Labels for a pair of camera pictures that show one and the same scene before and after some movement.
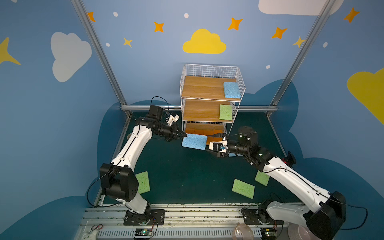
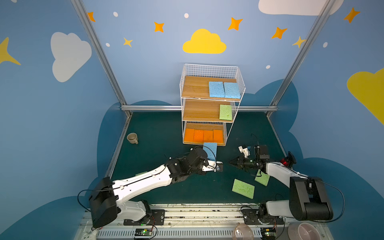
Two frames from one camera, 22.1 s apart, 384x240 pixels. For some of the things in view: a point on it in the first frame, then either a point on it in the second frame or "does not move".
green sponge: x=225 y=112 does not move
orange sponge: x=190 y=130 does not move
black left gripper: x=173 y=132 to x=208 y=155
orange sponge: x=199 y=131 does not move
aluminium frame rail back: x=178 y=107 does not move
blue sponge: x=232 y=90 does not move
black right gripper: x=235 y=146 to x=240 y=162
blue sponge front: x=194 y=141 to x=216 y=89
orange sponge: x=209 y=132 does not move
